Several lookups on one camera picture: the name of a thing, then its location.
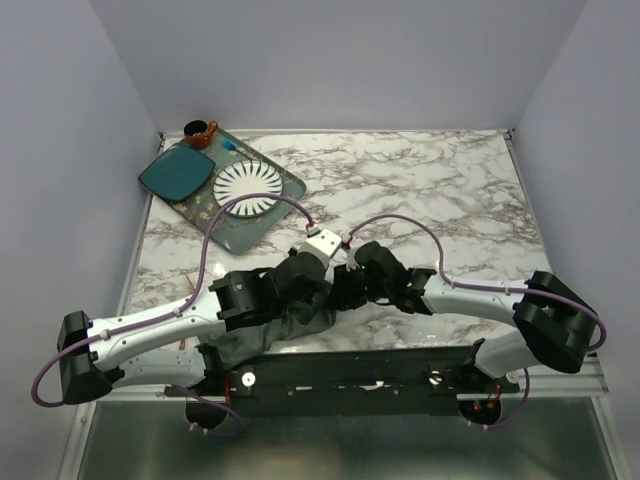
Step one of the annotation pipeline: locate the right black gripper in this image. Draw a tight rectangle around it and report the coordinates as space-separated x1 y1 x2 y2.
323 260 391 311

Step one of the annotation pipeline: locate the grey cloth napkin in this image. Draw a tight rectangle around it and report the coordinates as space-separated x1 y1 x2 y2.
206 293 336 368

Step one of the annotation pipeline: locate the gold metal spoon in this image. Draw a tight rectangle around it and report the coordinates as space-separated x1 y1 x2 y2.
184 274 195 298

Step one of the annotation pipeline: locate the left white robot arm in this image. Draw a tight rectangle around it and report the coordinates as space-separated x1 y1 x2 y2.
57 230 340 405

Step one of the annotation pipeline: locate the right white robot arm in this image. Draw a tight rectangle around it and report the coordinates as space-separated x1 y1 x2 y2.
327 242 598 392

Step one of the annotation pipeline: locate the floral rectangular serving tray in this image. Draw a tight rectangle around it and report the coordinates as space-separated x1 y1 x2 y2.
169 130 307 255

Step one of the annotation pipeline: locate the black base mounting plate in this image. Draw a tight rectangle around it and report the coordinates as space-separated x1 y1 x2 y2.
191 346 519 420

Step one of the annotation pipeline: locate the white striped round plate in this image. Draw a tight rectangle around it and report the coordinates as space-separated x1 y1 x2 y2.
212 160 284 218

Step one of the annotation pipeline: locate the teal square plate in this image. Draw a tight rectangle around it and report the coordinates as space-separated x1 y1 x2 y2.
138 144 215 203

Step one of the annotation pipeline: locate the orange ceramic mug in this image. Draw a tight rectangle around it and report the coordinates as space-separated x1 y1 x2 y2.
183 120 218 150

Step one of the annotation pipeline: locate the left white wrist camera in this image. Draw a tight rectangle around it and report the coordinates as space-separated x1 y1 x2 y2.
298 226 343 268

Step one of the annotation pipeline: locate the aluminium frame rail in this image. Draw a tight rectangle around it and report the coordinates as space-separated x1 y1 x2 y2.
528 355 609 398

